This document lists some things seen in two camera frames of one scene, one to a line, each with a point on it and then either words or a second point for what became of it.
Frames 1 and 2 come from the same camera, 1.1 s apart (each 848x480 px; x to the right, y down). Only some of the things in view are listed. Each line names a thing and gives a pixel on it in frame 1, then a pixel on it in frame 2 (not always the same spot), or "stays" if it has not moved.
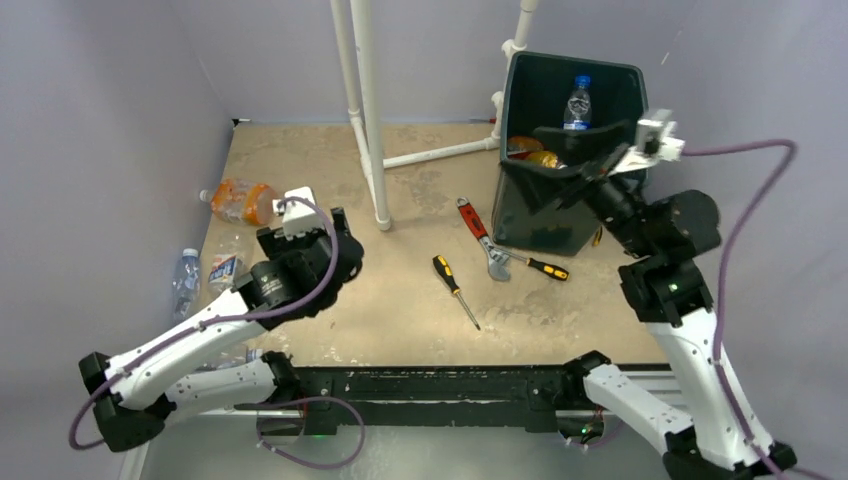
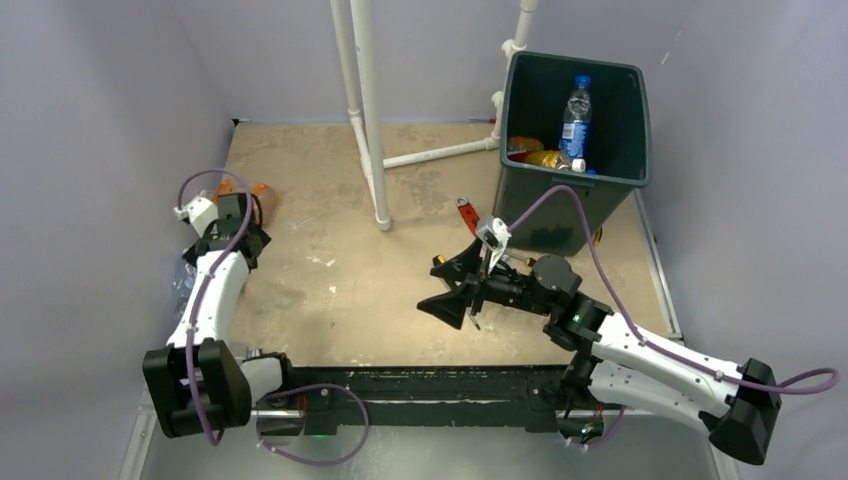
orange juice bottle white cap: (523, 143) stays
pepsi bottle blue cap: (577, 113) stays
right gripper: (589, 180) to (466, 263)
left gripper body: (296, 247) to (189, 253)
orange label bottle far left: (243, 200) stays
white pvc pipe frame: (365, 120) stays
